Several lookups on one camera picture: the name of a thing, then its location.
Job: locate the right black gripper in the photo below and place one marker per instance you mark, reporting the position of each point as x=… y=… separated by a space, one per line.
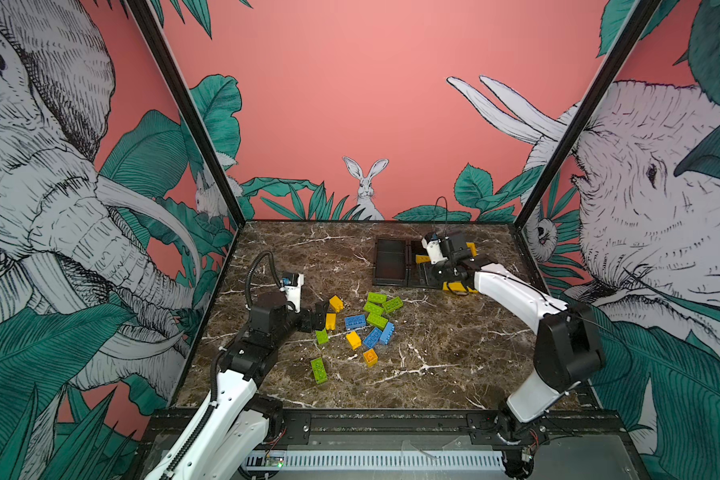
x=435 y=281

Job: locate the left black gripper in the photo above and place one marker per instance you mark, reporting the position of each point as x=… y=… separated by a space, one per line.
x=310 y=325

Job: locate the yellow plastic bin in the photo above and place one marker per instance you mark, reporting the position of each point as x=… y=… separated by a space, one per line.
x=457 y=287

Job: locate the black bin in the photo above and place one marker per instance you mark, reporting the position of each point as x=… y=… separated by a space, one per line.
x=391 y=263
x=419 y=275

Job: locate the green lego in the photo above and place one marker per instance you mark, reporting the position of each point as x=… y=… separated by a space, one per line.
x=373 y=308
x=377 y=298
x=378 y=321
x=392 y=305
x=319 y=371

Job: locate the green lego top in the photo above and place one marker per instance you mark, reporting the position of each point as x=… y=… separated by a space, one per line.
x=392 y=305
x=377 y=298

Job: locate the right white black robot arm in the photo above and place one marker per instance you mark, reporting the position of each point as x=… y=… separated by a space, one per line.
x=568 y=347

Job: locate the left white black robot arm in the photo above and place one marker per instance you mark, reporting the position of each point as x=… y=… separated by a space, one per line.
x=234 y=418

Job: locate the yellow lego small left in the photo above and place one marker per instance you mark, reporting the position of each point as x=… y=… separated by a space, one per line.
x=330 y=322

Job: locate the green lego mid left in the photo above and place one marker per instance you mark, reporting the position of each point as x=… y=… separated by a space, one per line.
x=322 y=337

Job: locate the blue lego center left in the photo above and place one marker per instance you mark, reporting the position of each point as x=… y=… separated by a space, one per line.
x=355 y=322

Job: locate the blue lego lower pair left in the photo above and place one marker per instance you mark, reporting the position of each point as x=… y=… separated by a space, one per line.
x=372 y=339

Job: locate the blue lego pair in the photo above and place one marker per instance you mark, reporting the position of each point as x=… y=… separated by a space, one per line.
x=372 y=339
x=387 y=333

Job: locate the orange yellow lego front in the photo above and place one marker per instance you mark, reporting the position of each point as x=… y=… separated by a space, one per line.
x=370 y=357

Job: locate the blue lego lower pair right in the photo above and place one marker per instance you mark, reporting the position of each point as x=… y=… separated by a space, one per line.
x=387 y=333

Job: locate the white vented strip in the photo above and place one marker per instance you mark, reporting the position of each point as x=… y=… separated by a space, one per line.
x=335 y=460

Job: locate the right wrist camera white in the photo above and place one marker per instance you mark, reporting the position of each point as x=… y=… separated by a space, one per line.
x=432 y=244

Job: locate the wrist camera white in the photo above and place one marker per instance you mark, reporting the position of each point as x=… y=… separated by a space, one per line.
x=292 y=284
x=432 y=244

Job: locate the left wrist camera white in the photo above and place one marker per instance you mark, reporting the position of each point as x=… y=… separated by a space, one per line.
x=292 y=284

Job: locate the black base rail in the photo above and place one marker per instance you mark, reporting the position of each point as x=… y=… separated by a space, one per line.
x=304 y=427

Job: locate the right black frame post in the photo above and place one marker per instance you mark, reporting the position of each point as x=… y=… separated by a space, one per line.
x=630 y=32

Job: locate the black frame post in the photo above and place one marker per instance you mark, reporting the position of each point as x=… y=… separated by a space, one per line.
x=146 y=20
x=630 y=32

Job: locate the left black frame post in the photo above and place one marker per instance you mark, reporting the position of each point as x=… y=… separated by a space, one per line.
x=146 y=20

